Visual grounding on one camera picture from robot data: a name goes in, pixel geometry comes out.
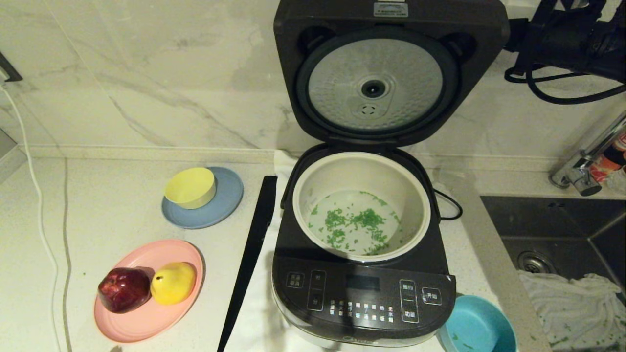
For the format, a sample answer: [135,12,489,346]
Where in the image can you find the chopped green vegetables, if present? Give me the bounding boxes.
[309,191,402,255]

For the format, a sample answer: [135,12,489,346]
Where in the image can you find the teal bowl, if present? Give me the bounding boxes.
[437,294,518,352]

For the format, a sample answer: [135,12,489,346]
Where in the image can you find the cream inner pot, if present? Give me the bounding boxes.
[292,152,432,263]

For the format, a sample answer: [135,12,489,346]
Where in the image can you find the dark grey rice cooker base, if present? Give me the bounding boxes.
[271,144,457,349]

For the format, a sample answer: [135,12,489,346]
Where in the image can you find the yellow bowl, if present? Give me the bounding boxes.
[164,167,217,210]

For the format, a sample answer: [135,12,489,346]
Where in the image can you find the red printed can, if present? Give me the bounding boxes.
[588,128,626,184]

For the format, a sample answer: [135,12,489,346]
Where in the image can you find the chrome faucet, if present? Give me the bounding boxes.
[548,110,626,198]

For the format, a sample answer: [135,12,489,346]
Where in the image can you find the clear plastic cup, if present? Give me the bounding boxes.
[433,169,465,191]

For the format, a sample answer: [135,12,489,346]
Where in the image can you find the dark metal sink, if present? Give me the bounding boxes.
[480,196,626,352]

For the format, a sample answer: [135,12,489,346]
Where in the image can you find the metal sink drain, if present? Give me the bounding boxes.
[517,251,556,275]

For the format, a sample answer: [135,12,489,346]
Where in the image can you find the white cloth with green specks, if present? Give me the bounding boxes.
[517,269,626,352]

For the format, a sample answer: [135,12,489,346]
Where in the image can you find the blue plate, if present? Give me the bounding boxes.
[161,167,244,230]

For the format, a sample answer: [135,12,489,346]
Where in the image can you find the black flat board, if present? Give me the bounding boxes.
[217,175,278,352]

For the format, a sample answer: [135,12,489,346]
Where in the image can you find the yellow pear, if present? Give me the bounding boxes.
[150,262,197,306]

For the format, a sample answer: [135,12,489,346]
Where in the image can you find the pink plate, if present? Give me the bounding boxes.
[94,239,205,344]

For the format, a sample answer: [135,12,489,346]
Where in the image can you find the red apple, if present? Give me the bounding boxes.
[97,267,152,314]

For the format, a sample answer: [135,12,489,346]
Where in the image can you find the thick black cable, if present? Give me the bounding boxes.
[505,66,626,105]

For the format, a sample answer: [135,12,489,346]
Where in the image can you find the black power cable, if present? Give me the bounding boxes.
[433,190,464,221]

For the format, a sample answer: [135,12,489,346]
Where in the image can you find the white power cable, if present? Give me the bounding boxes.
[0,83,67,352]

